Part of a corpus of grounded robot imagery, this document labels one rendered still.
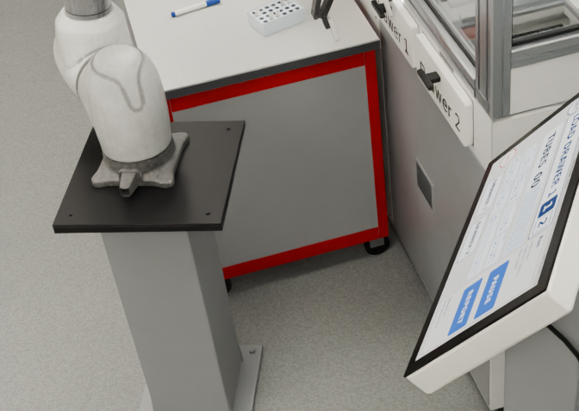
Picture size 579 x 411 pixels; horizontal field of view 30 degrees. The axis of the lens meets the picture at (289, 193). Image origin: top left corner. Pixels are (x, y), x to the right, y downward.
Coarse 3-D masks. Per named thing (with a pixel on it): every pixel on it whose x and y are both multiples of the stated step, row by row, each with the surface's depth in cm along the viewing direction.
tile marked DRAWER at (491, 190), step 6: (498, 180) 183; (492, 186) 183; (498, 186) 181; (486, 192) 184; (492, 192) 181; (486, 198) 182; (492, 198) 179; (480, 204) 182; (486, 204) 180; (492, 204) 177; (480, 210) 180
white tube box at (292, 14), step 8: (256, 8) 279; (264, 8) 279; (272, 8) 278; (280, 8) 278; (288, 8) 278; (296, 8) 277; (248, 16) 278; (264, 16) 275; (280, 16) 274; (288, 16) 275; (296, 16) 276; (304, 16) 278; (256, 24) 276; (264, 24) 272; (272, 24) 274; (280, 24) 275; (288, 24) 276; (264, 32) 273; (272, 32) 275
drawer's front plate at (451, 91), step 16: (416, 48) 238; (432, 48) 231; (416, 64) 241; (432, 64) 230; (448, 80) 222; (432, 96) 236; (448, 96) 224; (464, 96) 217; (464, 112) 216; (464, 128) 219; (464, 144) 221
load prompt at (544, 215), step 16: (576, 112) 172; (576, 128) 167; (560, 144) 168; (576, 144) 162; (560, 160) 163; (560, 176) 159; (544, 192) 160; (560, 192) 155; (544, 208) 156; (544, 224) 152
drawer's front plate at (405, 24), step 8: (392, 8) 250; (400, 8) 245; (400, 16) 245; (408, 16) 242; (384, 24) 260; (400, 24) 247; (408, 24) 240; (416, 24) 239; (392, 32) 255; (400, 32) 248; (408, 32) 241; (416, 32) 240; (400, 40) 250; (408, 40) 243; (400, 48) 252; (408, 48) 245; (408, 56) 246
